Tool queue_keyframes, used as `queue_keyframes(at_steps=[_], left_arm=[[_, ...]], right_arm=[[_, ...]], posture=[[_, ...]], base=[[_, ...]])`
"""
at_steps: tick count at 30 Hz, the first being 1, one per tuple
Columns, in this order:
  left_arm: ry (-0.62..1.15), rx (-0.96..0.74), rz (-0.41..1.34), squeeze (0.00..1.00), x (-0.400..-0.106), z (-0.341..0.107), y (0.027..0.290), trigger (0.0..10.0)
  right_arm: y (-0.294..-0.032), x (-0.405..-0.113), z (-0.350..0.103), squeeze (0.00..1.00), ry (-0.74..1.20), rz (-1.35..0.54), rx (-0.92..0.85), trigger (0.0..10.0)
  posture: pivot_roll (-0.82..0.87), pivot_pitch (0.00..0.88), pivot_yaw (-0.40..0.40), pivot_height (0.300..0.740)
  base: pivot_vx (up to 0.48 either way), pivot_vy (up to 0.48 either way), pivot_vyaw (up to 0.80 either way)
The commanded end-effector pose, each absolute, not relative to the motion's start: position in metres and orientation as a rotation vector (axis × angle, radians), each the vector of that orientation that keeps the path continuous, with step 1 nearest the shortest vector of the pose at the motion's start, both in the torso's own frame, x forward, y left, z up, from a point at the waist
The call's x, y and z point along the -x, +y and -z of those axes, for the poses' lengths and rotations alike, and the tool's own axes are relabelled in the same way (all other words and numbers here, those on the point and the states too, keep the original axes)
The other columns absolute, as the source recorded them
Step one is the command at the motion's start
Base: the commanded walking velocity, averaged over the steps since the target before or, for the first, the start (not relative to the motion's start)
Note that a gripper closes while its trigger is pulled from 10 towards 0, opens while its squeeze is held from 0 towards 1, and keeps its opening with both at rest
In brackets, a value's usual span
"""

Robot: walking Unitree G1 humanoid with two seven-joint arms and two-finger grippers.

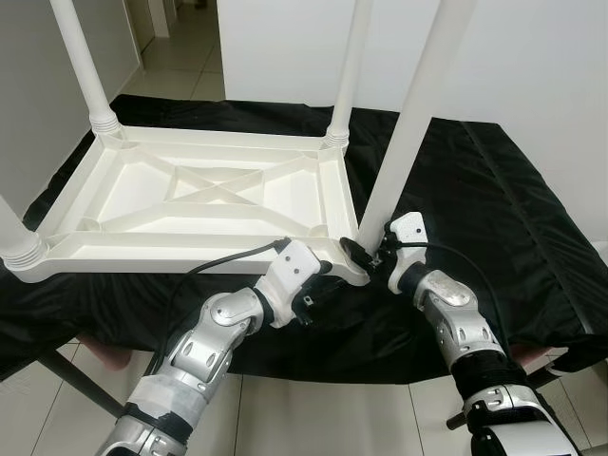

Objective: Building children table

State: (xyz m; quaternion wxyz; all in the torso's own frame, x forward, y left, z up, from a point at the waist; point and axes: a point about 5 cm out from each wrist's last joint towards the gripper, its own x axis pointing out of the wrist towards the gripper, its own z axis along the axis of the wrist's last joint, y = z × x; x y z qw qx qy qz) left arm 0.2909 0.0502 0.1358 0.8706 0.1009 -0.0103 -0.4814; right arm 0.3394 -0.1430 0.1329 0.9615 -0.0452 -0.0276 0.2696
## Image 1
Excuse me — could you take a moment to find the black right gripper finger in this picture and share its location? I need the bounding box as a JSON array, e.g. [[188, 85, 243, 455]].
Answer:
[[339, 237, 376, 276]]

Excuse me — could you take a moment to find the white plastic table top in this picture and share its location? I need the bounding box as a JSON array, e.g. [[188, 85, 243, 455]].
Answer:
[[5, 123, 371, 284]]

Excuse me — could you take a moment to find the black cloth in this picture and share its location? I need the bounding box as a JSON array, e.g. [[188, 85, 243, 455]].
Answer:
[[0, 93, 608, 386]]

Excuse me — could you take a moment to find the pink folding table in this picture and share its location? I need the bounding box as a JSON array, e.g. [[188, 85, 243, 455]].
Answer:
[[76, 332, 571, 376]]

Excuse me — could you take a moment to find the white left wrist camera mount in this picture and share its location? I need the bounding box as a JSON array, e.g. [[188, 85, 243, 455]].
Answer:
[[258, 237, 322, 329]]

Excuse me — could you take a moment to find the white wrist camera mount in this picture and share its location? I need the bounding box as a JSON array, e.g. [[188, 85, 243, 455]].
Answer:
[[385, 212, 428, 291], [258, 237, 322, 329]]

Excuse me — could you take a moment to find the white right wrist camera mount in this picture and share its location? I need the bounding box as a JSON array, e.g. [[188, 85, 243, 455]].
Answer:
[[385, 212, 428, 291]]

